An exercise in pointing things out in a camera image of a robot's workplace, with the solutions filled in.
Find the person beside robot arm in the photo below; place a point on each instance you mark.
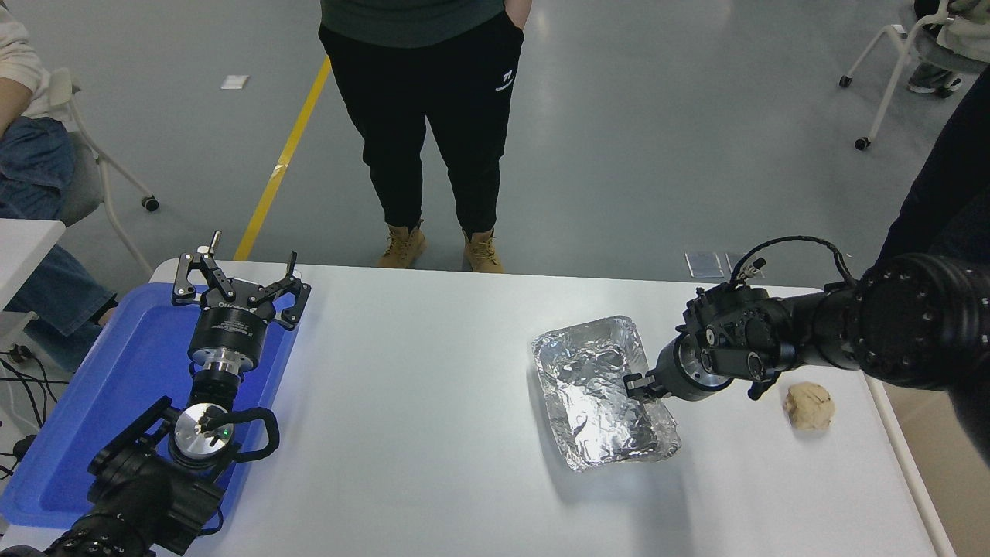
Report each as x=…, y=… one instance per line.
x=955, y=178

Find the blue plastic tray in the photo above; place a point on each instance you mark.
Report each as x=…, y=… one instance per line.
x=116, y=387

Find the person's forearm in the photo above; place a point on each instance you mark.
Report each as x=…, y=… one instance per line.
x=11, y=104
x=521, y=11

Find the seated person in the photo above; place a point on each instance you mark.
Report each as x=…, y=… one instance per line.
x=39, y=178

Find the person on chair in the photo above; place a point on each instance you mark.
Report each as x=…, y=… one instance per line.
x=971, y=27

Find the crumpled tan paper ball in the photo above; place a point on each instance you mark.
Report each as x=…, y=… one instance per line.
x=809, y=405

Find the clear floor plate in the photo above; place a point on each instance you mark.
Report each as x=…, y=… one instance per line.
x=741, y=261
x=704, y=265

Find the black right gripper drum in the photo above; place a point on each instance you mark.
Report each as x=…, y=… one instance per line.
x=669, y=375

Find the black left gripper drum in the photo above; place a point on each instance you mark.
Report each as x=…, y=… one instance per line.
x=230, y=329

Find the standing person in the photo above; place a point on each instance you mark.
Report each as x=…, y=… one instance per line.
x=433, y=100

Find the white wheeled chair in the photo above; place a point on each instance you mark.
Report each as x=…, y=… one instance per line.
x=889, y=73
x=85, y=178

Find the large pale bin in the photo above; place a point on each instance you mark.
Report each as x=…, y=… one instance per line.
x=928, y=464

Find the white side table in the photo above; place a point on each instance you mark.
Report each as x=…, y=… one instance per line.
x=23, y=247

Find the silver foil tray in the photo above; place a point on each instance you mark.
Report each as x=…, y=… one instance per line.
x=595, y=394

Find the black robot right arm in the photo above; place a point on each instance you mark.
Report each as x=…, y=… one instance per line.
x=913, y=321

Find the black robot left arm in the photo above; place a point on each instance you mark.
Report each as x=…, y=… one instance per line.
x=139, y=495

